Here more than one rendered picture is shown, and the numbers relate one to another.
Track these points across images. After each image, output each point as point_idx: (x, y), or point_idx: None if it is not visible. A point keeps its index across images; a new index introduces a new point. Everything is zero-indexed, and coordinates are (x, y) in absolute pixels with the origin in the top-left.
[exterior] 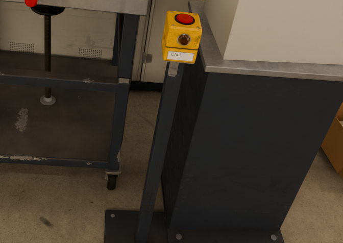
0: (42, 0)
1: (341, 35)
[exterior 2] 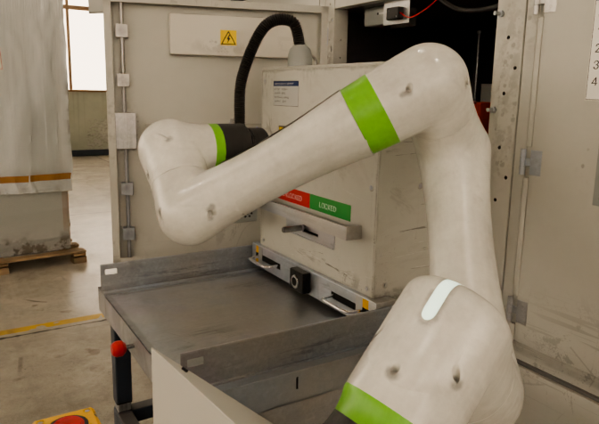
0: (137, 356)
1: None
